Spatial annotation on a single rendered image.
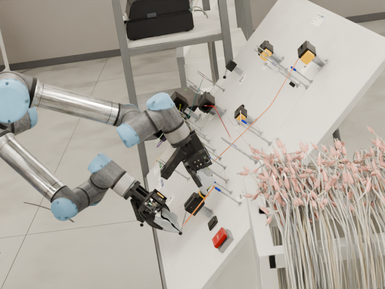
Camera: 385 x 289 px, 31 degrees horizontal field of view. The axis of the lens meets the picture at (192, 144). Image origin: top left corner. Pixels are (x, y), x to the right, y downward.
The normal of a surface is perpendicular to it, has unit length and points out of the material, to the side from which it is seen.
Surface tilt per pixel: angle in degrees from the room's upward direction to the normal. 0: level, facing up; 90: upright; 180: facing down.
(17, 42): 90
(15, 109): 86
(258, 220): 0
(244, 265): 0
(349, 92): 45
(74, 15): 90
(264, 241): 0
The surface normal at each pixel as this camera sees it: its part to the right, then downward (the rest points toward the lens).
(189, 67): 0.02, 0.34
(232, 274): -0.14, -0.93
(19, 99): 0.32, 0.23
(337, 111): -0.80, -0.53
